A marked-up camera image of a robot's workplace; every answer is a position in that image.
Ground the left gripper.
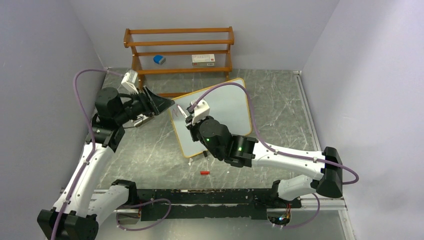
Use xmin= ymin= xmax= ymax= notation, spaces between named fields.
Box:
xmin=115 ymin=85 xmax=175 ymax=125

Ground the yellow framed whiteboard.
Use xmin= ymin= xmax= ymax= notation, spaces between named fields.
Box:
xmin=168 ymin=84 xmax=253 ymax=158

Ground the white red-ended marker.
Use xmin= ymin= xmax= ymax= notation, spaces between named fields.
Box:
xmin=177 ymin=104 xmax=187 ymax=119

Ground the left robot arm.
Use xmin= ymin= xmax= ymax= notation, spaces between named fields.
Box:
xmin=37 ymin=87 xmax=175 ymax=240

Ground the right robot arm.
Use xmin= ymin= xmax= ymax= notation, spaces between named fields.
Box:
xmin=185 ymin=116 xmax=343 ymax=207

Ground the blue whiteboard eraser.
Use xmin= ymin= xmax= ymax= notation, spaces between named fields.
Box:
xmin=153 ymin=55 xmax=166 ymax=65

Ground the grey white stapler-like block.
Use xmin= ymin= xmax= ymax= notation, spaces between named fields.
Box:
xmin=131 ymin=114 xmax=155 ymax=128

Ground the wooden two-tier rack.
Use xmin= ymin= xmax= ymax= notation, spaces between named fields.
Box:
xmin=123 ymin=26 xmax=235 ymax=89

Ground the white red marker box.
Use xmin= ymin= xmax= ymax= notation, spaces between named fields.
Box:
xmin=191 ymin=54 xmax=216 ymax=67

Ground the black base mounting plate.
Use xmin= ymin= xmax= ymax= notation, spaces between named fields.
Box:
xmin=123 ymin=188 xmax=302 ymax=221

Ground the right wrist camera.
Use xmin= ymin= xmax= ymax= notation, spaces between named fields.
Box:
xmin=187 ymin=99 xmax=210 ymax=126

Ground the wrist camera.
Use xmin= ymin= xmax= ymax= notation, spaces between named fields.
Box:
xmin=187 ymin=99 xmax=210 ymax=126
xmin=120 ymin=69 xmax=139 ymax=94

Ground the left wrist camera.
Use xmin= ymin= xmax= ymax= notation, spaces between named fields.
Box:
xmin=120 ymin=69 xmax=139 ymax=94

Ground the aluminium rail frame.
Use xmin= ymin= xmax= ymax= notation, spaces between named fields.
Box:
xmin=54 ymin=188 xmax=347 ymax=213

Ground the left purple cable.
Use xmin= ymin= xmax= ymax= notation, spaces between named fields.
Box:
xmin=49 ymin=68 xmax=172 ymax=240

